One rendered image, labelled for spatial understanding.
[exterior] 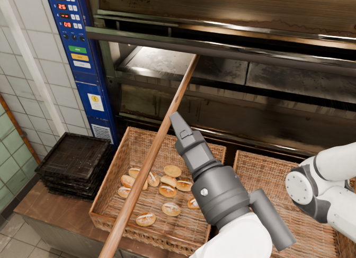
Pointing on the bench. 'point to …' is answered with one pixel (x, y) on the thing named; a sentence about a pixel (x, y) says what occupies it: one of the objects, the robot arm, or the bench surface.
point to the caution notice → (96, 102)
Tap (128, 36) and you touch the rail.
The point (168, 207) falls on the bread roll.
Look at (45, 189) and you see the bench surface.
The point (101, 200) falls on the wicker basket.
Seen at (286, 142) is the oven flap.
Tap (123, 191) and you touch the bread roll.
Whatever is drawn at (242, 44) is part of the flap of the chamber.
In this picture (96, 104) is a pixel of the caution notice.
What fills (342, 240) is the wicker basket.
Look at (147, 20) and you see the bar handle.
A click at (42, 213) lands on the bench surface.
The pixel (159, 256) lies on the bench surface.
